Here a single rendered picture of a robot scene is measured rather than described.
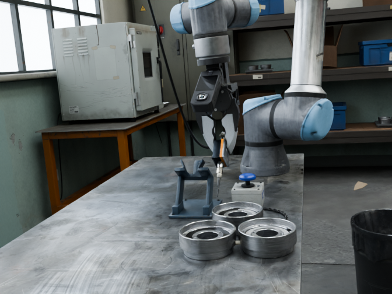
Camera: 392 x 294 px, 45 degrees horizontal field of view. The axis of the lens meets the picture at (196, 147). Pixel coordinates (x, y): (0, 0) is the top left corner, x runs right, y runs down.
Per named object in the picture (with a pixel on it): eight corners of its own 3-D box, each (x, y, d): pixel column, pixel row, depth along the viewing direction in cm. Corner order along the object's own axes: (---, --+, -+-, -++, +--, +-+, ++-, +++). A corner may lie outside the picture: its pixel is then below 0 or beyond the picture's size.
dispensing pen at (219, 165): (207, 192, 97) (214, 127, 106) (213, 202, 100) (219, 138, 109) (217, 191, 96) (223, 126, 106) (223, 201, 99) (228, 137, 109)
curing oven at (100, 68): (146, 122, 310) (137, 20, 298) (62, 125, 324) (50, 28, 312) (171, 111, 369) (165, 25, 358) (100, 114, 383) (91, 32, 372)
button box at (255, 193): (262, 209, 109) (261, 188, 108) (232, 209, 111) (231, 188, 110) (265, 198, 117) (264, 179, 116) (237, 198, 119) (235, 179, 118)
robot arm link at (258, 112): (258, 135, 153) (256, 93, 150) (295, 137, 144) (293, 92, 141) (235, 141, 144) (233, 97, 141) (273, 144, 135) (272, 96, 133)
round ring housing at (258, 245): (284, 234, 93) (283, 214, 92) (306, 255, 82) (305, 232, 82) (232, 241, 91) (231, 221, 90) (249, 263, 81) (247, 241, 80)
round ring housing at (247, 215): (266, 235, 93) (265, 215, 92) (213, 238, 93) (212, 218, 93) (261, 217, 103) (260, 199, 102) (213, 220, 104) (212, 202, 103)
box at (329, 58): (345, 68, 408) (345, 22, 402) (284, 72, 420) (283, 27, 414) (342, 67, 449) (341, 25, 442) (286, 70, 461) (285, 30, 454)
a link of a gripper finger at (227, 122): (247, 146, 109) (237, 107, 107) (241, 153, 103) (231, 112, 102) (233, 149, 110) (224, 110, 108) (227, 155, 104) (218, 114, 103)
